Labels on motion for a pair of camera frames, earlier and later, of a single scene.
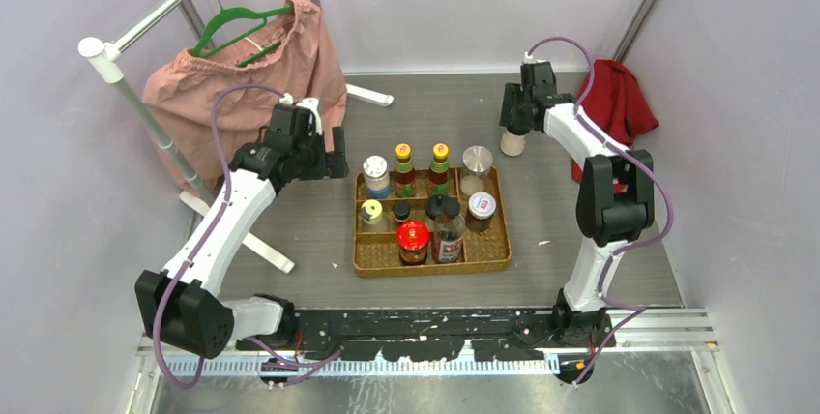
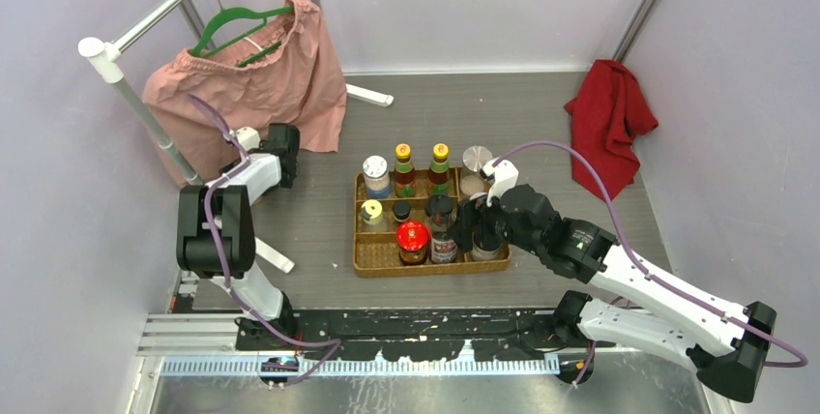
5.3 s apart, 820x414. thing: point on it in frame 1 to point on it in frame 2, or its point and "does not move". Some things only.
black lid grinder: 512,142 to 486,246
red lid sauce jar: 413,237 does not move
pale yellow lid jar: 371,212 does not move
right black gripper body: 512,102 to 480,209
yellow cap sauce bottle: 438,173 does not move
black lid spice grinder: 436,203 does not move
